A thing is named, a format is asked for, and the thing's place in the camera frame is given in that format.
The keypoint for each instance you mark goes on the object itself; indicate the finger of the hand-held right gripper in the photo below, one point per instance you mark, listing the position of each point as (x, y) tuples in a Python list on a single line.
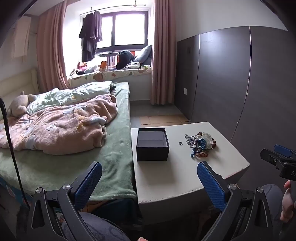
[(283, 150), (270, 157)]

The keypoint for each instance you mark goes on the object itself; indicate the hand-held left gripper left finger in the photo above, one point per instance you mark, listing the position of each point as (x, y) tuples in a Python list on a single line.
[(89, 183)]

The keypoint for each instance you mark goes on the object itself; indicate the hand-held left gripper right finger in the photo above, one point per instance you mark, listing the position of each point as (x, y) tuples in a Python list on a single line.
[(211, 183)]

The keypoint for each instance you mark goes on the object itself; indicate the black square box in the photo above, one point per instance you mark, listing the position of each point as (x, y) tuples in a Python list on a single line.
[(152, 146)]

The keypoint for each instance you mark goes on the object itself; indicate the person's right hand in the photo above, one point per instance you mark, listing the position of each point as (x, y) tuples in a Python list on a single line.
[(286, 208)]

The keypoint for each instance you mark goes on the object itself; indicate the bed with green sheet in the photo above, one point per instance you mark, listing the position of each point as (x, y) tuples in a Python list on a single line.
[(115, 162)]

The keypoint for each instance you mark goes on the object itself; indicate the white table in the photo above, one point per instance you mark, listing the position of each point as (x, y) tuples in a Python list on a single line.
[(168, 176)]

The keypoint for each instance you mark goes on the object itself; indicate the person's left leg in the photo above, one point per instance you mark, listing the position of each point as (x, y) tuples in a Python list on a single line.
[(99, 227)]

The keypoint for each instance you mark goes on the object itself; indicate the pink fleece blanket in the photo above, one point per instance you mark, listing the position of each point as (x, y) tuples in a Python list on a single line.
[(62, 129)]

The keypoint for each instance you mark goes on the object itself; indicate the flat cardboard sheet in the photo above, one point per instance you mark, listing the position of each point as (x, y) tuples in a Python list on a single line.
[(161, 119)]

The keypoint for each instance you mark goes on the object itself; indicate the light green quilt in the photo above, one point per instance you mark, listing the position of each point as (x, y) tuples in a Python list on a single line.
[(69, 96)]

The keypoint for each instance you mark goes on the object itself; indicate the dark grey wardrobe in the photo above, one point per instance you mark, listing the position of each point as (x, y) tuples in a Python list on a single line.
[(222, 81)]

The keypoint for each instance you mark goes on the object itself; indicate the beige plush toy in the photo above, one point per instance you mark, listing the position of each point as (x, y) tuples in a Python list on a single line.
[(19, 103)]

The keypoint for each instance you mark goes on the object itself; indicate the orange paper bag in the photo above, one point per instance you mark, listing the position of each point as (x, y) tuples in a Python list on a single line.
[(103, 65)]

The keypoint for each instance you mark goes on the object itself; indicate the cream padded headboard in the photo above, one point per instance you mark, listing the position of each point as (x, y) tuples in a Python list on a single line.
[(16, 83)]

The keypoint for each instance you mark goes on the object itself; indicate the small folding table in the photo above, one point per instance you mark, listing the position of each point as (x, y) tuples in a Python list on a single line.
[(108, 55)]

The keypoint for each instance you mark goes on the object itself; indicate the black bag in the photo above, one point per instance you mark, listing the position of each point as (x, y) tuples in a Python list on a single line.
[(124, 59)]

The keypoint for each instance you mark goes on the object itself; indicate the pink curtain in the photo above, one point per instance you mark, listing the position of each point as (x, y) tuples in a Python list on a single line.
[(163, 53), (49, 51)]

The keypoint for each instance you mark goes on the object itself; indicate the grey pillow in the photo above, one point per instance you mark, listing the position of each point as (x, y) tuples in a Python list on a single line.
[(144, 55)]

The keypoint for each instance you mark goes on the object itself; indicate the dark hanging clothes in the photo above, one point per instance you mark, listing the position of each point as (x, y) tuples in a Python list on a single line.
[(90, 34)]

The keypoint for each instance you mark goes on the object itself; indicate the window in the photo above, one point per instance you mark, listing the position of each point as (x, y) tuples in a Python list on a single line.
[(129, 30)]

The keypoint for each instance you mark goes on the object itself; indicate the white hanging cloth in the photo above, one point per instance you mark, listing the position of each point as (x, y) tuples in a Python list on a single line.
[(22, 38)]

